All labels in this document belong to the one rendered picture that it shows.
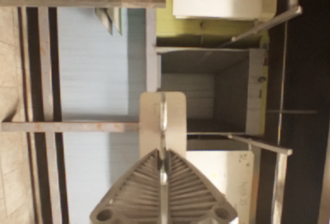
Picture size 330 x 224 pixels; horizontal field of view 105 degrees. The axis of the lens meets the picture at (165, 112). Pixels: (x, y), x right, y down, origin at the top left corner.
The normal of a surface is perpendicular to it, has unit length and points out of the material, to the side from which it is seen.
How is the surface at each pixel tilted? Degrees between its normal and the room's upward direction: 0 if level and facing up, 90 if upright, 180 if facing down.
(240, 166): 90
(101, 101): 90
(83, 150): 90
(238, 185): 90
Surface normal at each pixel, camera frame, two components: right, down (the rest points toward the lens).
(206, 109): 0.04, 0.08
